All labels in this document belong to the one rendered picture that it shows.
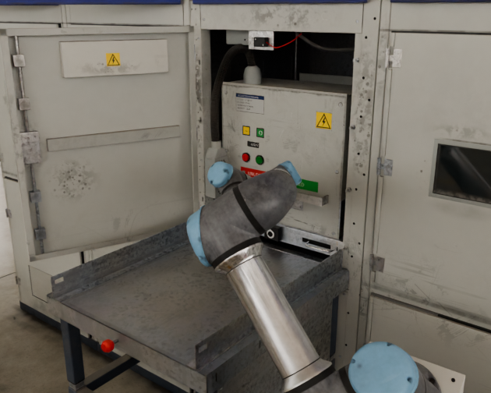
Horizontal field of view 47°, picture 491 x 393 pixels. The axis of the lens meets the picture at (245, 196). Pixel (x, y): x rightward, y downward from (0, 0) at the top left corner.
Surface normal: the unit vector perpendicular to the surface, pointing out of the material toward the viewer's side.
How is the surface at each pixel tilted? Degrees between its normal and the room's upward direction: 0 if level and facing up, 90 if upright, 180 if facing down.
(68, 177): 90
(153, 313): 0
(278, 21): 90
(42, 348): 0
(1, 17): 90
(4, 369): 0
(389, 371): 39
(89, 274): 90
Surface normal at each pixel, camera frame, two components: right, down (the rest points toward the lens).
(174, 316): 0.00, -0.95
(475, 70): -0.62, 0.25
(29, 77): 0.50, 0.27
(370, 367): -0.31, -0.56
